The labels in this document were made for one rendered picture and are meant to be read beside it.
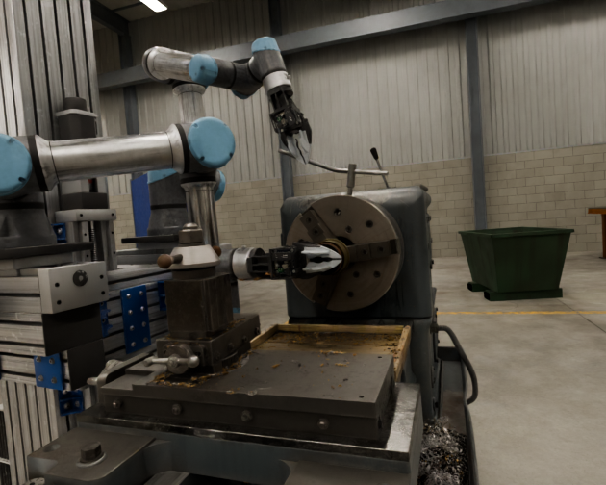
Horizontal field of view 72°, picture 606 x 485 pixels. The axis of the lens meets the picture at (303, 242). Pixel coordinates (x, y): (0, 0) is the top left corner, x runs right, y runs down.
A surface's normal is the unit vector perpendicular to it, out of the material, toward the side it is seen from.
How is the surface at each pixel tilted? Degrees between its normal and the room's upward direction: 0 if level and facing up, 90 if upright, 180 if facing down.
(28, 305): 90
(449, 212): 90
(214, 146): 89
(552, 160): 90
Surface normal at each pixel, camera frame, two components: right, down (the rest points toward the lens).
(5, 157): 0.33, 0.04
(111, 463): -0.07, -1.00
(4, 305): -0.42, 0.07
